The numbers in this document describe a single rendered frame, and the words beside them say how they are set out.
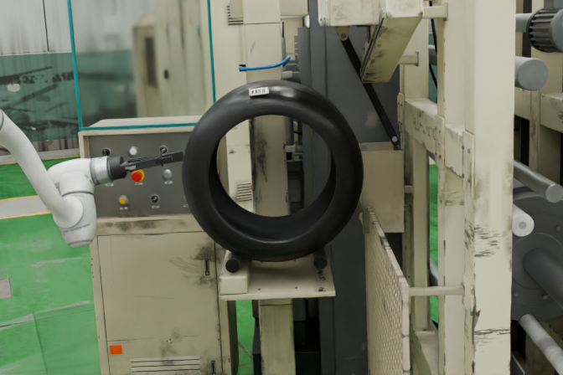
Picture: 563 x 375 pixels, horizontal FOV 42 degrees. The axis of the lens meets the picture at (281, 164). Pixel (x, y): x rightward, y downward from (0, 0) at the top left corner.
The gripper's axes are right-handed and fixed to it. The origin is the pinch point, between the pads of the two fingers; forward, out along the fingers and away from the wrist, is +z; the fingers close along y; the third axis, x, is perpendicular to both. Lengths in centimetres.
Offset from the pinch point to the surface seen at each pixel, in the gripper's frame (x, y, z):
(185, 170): 3.3, -9.0, 4.7
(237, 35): -34, 336, 7
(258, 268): 47, 14, 19
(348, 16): -34, -36, 60
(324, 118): -5, -12, 50
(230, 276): 39.5, -10.9, 12.1
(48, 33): -86, 836, -290
